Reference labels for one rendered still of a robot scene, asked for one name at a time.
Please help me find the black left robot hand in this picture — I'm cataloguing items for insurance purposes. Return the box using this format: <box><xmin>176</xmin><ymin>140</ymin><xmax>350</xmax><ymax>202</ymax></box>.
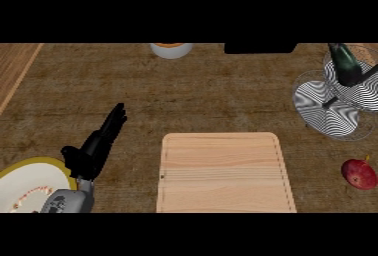
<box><xmin>59</xmin><ymin>102</ymin><xmax>128</xmax><ymax>182</ymax></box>

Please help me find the pale wooden cutting board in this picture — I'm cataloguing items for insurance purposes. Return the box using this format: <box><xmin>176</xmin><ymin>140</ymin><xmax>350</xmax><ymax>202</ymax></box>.
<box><xmin>155</xmin><ymin>132</ymin><xmax>298</xmax><ymax>214</ymax></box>

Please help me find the dark green eggplant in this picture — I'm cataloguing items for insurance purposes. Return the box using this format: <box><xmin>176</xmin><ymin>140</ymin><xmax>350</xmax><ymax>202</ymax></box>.
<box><xmin>326</xmin><ymin>42</ymin><xmax>366</xmax><ymax>88</ymax></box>

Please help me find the white plate with yellow rim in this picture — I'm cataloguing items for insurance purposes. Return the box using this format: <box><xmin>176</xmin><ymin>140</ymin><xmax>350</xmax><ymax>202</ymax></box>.
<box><xmin>0</xmin><ymin>156</ymin><xmax>78</xmax><ymax>214</ymax></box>

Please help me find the pale grey cup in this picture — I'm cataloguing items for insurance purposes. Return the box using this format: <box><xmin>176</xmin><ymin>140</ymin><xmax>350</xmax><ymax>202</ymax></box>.
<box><xmin>149</xmin><ymin>42</ymin><xmax>195</xmax><ymax>60</ymax></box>

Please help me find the black appliance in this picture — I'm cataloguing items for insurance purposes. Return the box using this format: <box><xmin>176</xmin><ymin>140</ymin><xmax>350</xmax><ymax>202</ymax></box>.
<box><xmin>223</xmin><ymin>42</ymin><xmax>300</xmax><ymax>55</ymax></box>

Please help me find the red apple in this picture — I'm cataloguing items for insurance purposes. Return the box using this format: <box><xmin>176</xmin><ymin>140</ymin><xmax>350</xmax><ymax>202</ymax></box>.
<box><xmin>340</xmin><ymin>155</ymin><xmax>378</xmax><ymax>191</ymax></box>

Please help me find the tiered wire basket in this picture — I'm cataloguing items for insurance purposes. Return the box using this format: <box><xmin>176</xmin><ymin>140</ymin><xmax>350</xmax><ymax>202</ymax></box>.
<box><xmin>291</xmin><ymin>43</ymin><xmax>378</xmax><ymax>142</ymax></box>

